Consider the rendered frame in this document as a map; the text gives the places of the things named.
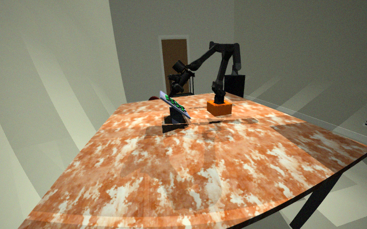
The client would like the lavender switch panel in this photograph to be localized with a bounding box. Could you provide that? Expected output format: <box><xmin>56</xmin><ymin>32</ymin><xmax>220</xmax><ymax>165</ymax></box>
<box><xmin>159</xmin><ymin>91</ymin><xmax>191</xmax><ymax>124</ymax></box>

